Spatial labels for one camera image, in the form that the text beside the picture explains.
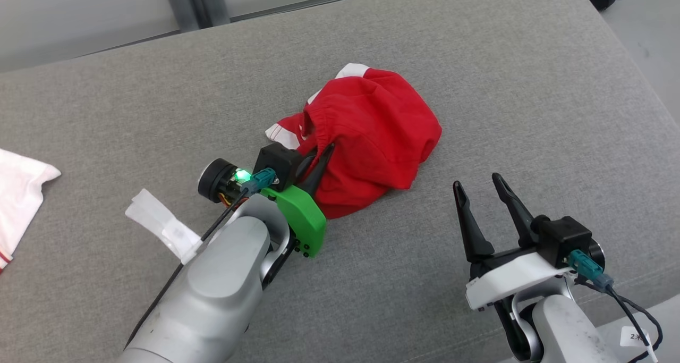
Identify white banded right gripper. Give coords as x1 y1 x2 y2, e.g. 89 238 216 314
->
453 173 606 311

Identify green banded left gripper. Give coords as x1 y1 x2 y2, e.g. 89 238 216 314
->
198 142 336 258

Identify plain red garment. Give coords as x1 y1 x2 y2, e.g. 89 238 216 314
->
265 63 443 220

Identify red white number jersey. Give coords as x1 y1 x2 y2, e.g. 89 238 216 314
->
0 148 62 274

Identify grey fabric sofa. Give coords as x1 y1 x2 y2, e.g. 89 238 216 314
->
0 0 680 363

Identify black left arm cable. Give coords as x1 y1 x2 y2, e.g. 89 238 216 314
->
125 167 278 349

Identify white left cable tag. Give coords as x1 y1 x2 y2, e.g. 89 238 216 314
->
125 189 206 265

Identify white cable tag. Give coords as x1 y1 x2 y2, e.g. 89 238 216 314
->
125 189 206 265
619 326 659 361

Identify white right cable tag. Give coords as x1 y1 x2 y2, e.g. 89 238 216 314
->
619 326 659 361

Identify grey upright frame post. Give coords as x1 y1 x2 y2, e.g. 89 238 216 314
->
161 0 232 33

